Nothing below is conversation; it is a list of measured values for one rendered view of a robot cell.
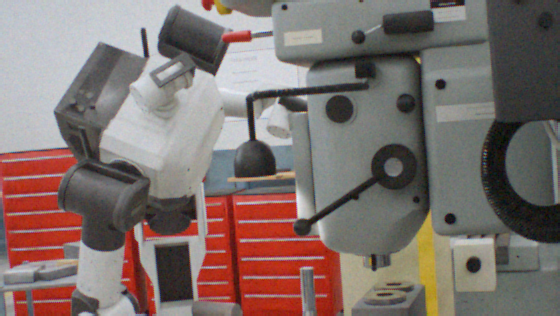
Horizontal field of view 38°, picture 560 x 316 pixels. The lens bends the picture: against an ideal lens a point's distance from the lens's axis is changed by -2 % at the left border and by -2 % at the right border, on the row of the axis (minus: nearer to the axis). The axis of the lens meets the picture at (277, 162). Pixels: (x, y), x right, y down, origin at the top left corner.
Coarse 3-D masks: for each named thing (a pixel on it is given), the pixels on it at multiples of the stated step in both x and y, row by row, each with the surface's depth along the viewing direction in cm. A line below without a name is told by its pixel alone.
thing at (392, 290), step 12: (372, 288) 185; (384, 288) 178; (396, 288) 177; (408, 288) 178; (420, 288) 181; (360, 300) 174; (372, 300) 169; (384, 300) 168; (396, 300) 168; (408, 300) 171; (420, 300) 178; (360, 312) 168; (372, 312) 167; (384, 312) 166; (396, 312) 165; (408, 312) 165; (420, 312) 178
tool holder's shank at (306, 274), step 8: (304, 272) 147; (312, 272) 147; (304, 280) 147; (312, 280) 147; (304, 288) 147; (312, 288) 147; (304, 296) 148; (312, 296) 147; (304, 304) 148; (312, 304) 147; (304, 312) 148; (312, 312) 147
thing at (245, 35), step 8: (232, 32) 153; (240, 32) 152; (248, 32) 152; (256, 32) 152; (264, 32) 152; (272, 32) 151; (224, 40) 153; (232, 40) 153; (240, 40) 153; (248, 40) 152
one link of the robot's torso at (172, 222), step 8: (192, 200) 194; (152, 208) 193; (176, 208) 195; (184, 208) 195; (192, 208) 196; (160, 216) 197; (168, 216) 198; (176, 216) 198; (184, 216) 200; (152, 224) 200; (160, 224) 201; (168, 224) 201; (176, 224) 202; (184, 224) 202; (160, 232) 205; (168, 232) 205; (176, 232) 206
